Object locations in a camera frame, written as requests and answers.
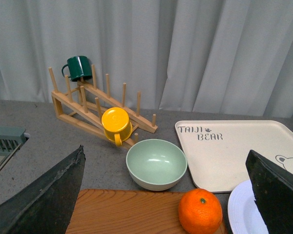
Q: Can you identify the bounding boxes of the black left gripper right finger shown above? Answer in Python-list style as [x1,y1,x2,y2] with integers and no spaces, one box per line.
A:
[246,150,293,234]

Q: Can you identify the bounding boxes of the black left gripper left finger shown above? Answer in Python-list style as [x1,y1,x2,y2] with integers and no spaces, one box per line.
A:
[0,145,85,234]

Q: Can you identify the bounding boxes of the white round plate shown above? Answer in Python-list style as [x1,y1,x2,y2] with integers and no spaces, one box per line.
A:
[228,180,268,234]

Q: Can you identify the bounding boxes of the orange mandarin fruit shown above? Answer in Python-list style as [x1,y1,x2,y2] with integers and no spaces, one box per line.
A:
[178,189,223,234]

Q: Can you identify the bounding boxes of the brown wooden cutting board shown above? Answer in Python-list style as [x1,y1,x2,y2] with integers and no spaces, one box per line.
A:
[65,189,228,234]

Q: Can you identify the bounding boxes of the beige bear serving tray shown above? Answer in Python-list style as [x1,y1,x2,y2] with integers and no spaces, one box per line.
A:
[175,120,293,193]

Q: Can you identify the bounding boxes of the grey-green dish rack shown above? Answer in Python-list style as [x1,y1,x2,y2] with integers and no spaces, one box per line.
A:
[0,126,30,171]

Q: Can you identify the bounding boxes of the wooden peg drying rack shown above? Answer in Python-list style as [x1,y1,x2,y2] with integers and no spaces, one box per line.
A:
[48,64,158,149]

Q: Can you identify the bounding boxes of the yellow mug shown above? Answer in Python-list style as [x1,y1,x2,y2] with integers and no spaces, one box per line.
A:
[101,107,132,146]

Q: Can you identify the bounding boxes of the light green bowl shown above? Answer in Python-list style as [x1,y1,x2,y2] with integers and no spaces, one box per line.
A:
[126,139,188,191]

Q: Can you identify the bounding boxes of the grey curtain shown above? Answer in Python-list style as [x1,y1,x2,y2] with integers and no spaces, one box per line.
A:
[0,0,293,117]

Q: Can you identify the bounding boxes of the dark green mug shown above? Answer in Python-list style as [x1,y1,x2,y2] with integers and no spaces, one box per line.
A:
[61,56,92,82]

